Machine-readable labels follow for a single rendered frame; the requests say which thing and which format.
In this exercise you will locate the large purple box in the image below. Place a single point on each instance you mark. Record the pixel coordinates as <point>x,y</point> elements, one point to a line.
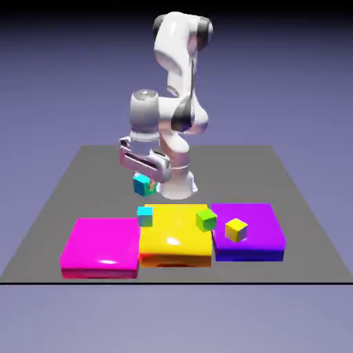
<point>248,226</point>

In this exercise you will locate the small cyan cube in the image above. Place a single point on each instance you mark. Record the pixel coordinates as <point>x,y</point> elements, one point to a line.
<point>145,215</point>
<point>141,184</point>

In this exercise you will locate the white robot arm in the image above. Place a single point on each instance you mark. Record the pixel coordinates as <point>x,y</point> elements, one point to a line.
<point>176,69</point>

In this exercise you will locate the large magenta box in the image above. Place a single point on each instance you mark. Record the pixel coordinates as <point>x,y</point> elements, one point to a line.
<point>100,245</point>

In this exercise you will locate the large yellow box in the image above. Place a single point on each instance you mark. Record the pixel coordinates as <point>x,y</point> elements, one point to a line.
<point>176,237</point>

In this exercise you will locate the small green cube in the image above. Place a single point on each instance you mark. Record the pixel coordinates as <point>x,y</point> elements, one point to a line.
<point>206,219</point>

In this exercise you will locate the small yellow cube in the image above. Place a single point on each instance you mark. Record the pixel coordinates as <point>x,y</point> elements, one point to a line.
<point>235,229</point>

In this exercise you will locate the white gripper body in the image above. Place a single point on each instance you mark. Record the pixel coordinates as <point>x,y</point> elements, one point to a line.
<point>143,165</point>

